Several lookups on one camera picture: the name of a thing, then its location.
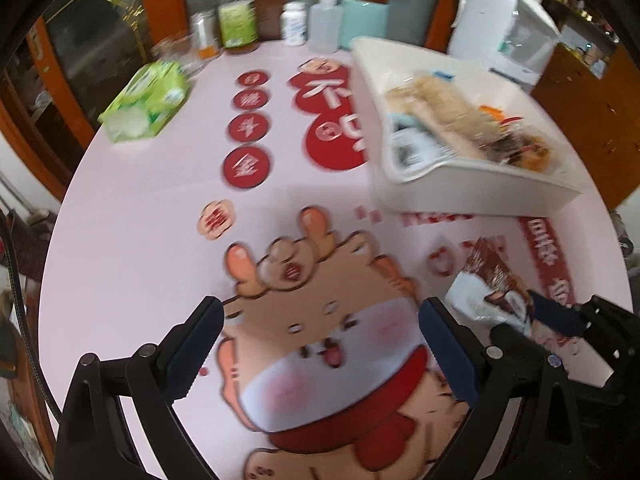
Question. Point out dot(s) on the white water dispenser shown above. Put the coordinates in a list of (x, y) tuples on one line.
[(487, 15)]

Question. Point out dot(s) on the white plastic bin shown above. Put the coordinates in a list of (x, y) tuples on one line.
[(450, 190)]

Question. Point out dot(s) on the clear squeeze bottle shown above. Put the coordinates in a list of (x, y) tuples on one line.
[(324, 22)]

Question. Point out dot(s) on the clear white snack packet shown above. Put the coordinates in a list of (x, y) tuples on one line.
[(417, 147)]

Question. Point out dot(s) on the glass bottle with green label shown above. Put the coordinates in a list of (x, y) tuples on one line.
[(237, 20)]

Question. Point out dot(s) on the wooden shelf unit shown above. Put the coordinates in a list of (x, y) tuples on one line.
[(585, 25)]

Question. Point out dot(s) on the white pill bottle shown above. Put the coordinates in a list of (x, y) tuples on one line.
[(294, 25)]

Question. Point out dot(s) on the round cookie packet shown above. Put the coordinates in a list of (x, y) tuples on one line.
[(520, 150)]

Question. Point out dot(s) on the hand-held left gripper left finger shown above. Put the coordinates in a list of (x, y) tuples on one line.
[(195, 355)]

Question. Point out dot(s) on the beige wafer packet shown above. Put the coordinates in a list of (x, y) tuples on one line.
[(445, 105)]

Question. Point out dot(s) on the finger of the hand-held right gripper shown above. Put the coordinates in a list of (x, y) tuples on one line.
[(515, 337), (557, 315)]

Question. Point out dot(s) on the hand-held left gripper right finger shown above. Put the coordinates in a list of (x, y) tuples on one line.
[(445, 355)]

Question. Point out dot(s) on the green tissue pack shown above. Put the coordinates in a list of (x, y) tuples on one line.
[(145, 100)]

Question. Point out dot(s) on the orange and white snack packet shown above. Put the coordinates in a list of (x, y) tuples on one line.
[(492, 111)]

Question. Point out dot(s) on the clear glass cup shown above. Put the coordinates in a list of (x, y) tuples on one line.
[(177, 55)]

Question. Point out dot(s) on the teal canister with brown lid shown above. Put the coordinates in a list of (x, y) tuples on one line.
[(365, 22)]

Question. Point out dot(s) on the small metal can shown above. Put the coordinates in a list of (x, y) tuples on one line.
[(205, 35)]

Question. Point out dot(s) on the brown and white snack packet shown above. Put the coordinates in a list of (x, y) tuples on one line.
[(492, 275)]

